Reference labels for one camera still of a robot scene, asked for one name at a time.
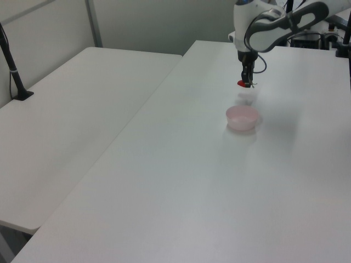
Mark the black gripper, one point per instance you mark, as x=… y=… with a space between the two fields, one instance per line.
x=246 y=56

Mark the red toy strawberry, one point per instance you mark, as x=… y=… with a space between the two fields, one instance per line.
x=241 y=83

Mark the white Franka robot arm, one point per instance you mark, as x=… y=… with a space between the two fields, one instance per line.
x=263 y=24

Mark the pink plastic bowl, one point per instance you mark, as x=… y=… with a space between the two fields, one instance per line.
x=241 y=123

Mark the black electronics box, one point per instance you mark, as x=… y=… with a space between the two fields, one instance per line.
x=305 y=41

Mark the black padded armrest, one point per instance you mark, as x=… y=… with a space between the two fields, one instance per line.
x=341 y=19

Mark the black clamp mount pole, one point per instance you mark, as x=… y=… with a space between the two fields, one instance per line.
x=346 y=35

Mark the grey partition frame post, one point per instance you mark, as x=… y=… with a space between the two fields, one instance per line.
x=93 y=22

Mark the black camera stand pole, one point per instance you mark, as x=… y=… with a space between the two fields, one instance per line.
x=13 y=74

